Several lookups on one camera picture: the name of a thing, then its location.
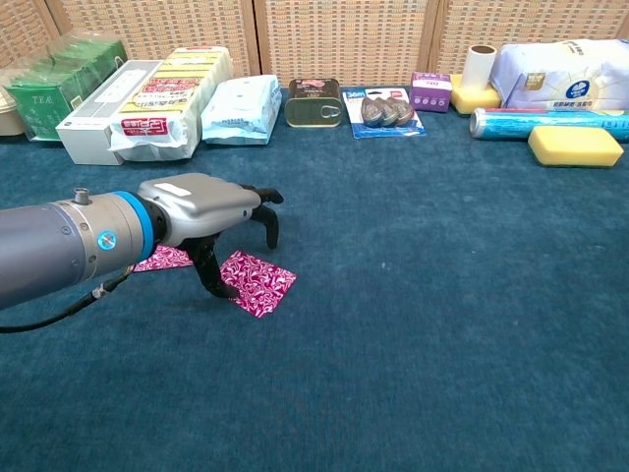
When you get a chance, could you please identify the wicker folding screen panel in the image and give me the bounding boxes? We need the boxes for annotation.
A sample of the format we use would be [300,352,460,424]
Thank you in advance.
[44,0,261,80]
[253,0,441,89]
[429,0,629,78]
[0,0,63,70]

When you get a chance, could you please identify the dark gold meat can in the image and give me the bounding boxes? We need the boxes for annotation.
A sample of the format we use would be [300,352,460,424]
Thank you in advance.
[284,77,344,130]

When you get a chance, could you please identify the large white tissue pack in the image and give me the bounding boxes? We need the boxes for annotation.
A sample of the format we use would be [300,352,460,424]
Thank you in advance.
[488,37,629,112]

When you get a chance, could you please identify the clear box green tea bags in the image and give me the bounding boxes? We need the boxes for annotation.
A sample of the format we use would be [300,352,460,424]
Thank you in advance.
[2,32,129,144]

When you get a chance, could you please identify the yellow sponge green underside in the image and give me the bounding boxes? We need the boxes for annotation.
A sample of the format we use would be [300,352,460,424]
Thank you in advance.
[527,125,625,169]

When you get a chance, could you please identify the small purple box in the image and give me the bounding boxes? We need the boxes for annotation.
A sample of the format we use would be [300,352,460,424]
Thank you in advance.
[408,71,453,113]

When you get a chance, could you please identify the teal felt table cover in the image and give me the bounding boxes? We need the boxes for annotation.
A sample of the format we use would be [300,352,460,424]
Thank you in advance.
[0,86,629,472]

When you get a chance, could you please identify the plain yellow sponge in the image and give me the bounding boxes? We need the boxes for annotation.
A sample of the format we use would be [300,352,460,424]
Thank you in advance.
[449,73,502,117]

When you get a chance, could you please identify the yellow sponge multipack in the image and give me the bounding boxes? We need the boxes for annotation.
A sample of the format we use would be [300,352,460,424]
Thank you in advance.
[107,46,235,162]

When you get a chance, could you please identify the blue cling wrap roll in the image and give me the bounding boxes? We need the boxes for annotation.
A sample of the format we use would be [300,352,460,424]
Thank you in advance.
[469,106,629,144]

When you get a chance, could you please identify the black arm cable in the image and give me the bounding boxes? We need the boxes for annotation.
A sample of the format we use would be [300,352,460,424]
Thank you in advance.
[0,265,135,335]

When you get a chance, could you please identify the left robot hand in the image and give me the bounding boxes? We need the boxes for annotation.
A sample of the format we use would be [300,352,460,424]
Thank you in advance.
[136,172,285,300]

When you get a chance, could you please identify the white power strip box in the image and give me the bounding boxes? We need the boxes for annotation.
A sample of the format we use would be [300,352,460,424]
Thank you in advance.
[55,59,166,166]

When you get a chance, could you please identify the white paper roll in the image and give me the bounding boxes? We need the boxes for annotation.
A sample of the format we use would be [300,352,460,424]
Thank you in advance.
[464,44,498,93]

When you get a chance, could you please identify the blue blister pack of hooks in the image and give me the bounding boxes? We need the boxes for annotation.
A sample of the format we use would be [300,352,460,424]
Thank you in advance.
[342,87,428,141]

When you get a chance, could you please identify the light blue wet wipes pack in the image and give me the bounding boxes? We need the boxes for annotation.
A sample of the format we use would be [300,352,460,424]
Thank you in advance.
[200,74,282,147]

